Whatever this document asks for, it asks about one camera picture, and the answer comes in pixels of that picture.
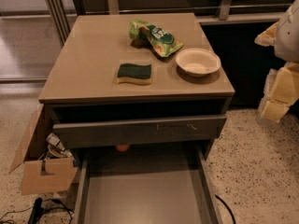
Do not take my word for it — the orange ball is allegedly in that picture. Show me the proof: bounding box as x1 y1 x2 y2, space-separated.
115 145 130 152

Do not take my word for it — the clutter inside cardboard box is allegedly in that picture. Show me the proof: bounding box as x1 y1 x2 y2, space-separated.
39 133 73 160

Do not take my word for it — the green chip bag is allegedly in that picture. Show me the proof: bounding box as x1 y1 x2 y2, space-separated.
129 20 184 58

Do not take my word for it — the grey drawer cabinet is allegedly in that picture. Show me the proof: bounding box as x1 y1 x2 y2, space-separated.
37 12 235 151

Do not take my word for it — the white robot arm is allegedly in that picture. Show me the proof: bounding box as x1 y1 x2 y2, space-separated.
254 0 299 122

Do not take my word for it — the grey top drawer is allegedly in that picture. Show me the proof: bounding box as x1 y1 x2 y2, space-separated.
53 115 226 149

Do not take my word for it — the white paper bowl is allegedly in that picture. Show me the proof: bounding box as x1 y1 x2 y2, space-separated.
176 48 221 77

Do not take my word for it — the black floor cable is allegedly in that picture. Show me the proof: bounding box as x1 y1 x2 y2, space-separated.
214 194 237 224

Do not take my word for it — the grey open middle drawer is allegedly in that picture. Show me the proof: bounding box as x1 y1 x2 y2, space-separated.
74 146 223 224

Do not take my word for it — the black power adapter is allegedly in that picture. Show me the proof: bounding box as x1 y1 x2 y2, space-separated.
27 198 44 224

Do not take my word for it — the cardboard box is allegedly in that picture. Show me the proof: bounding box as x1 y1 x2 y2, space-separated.
9 105 78 195

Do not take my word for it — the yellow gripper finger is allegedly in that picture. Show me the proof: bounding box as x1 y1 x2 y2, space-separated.
254 22 278 47
260 62 299 122

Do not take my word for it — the green and yellow sponge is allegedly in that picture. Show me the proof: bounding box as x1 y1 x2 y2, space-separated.
117 63 151 85

